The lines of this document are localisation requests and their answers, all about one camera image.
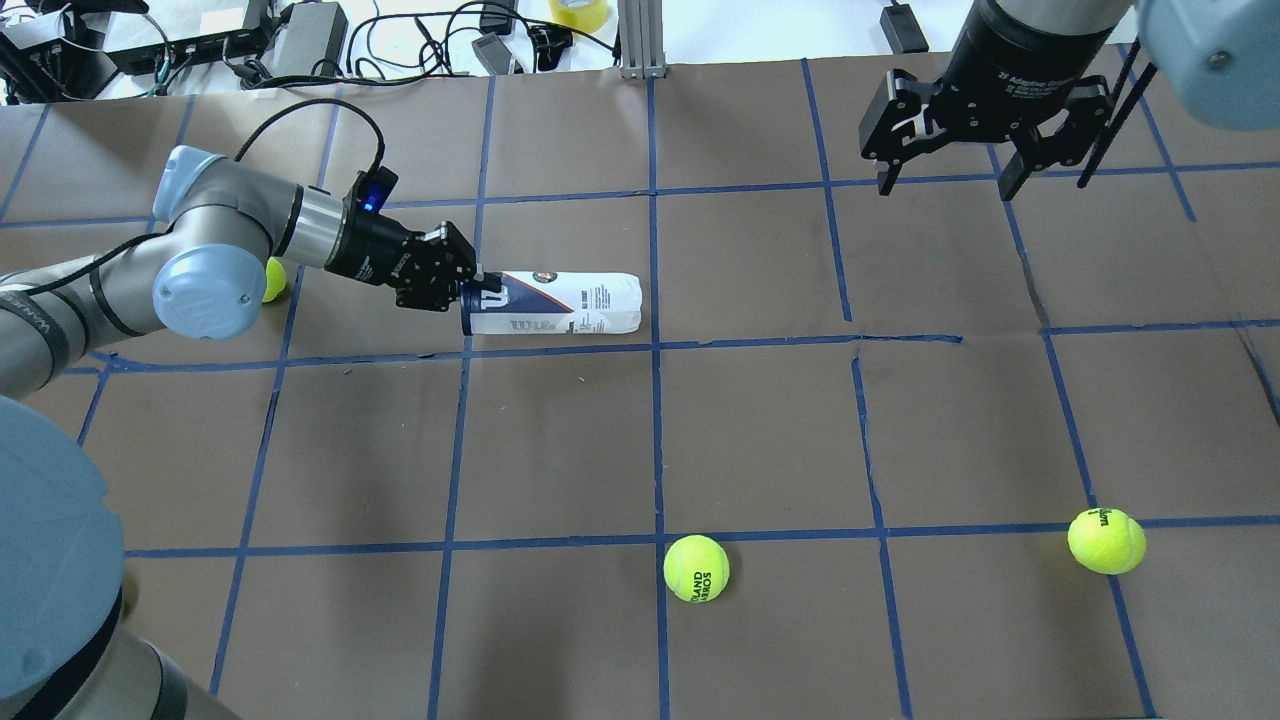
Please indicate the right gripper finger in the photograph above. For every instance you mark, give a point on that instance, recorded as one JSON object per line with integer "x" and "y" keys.
{"x": 1018, "y": 175}
{"x": 888, "y": 173}

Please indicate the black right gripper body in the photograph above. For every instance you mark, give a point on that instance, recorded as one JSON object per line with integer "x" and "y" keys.
{"x": 1018, "y": 62}

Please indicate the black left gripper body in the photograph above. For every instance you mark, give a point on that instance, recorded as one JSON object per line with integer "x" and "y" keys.
{"x": 372, "y": 246}

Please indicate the white tennis ball can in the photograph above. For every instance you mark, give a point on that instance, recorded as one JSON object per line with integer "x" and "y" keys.
{"x": 555, "y": 303}

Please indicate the tennis ball near left arm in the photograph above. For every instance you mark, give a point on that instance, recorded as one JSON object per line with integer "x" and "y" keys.
{"x": 275, "y": 280}

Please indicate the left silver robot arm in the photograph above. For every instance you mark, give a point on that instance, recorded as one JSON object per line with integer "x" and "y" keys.
{"x": 203, "y": 275}

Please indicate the tennis ball with black lettering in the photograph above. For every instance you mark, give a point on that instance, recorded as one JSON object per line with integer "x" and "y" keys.
{"x": 696, "y": 569}

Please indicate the yellow tennis ball Wilson print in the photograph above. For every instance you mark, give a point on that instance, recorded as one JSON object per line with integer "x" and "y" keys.
{"x": 1107, "y": 541}

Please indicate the black power adapter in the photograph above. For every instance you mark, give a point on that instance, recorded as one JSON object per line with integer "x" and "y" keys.
{"x": 902, "y": 30}

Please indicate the brown paper table cover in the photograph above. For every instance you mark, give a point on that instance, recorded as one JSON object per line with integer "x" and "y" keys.
{"x": 1167, "y": 264}

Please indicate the yellow tape roll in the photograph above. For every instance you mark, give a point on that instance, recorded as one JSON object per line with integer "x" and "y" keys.
{"x": 586, "y": 16}

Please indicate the black power strip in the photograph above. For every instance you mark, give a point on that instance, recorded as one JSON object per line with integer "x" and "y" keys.
{"x": 140, "y": 49}

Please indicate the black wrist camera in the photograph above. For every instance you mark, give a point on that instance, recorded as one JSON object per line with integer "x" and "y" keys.
{"x": 372, "y": 188}

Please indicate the aluminium frame post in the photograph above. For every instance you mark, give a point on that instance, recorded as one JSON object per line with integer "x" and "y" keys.
{"x": 640, "y": 33}

